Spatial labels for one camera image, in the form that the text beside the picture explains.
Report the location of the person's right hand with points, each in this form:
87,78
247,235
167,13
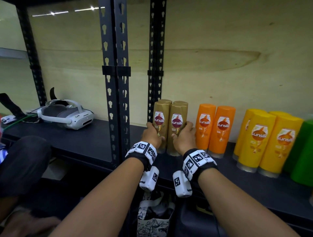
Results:
184,141

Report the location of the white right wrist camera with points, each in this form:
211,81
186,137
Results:
182,184

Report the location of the white metal rack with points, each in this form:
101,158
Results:
12,53

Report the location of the person's left forearm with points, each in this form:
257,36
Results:
102,202

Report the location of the patterned fabric bag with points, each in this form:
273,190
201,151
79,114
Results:
151,227

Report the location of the wristband with marker tags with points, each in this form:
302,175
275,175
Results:
143,152
198,162

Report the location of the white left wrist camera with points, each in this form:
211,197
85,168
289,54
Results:
149,179

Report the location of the white marker tag block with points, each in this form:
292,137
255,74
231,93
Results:
8,119

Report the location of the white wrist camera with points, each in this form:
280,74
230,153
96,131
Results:
149,179
182,184

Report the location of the small orange shampoo bottle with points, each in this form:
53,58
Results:
221,144
204,136

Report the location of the right wristband with marker tags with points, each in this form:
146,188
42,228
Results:
198,162

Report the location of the person's left hand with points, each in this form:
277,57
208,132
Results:
151,136

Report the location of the person's right forearm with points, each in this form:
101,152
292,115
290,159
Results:
239,207

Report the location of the white plastic device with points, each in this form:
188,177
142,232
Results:
73,119

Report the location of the left wristband with marker tags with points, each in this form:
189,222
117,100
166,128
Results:
143,152

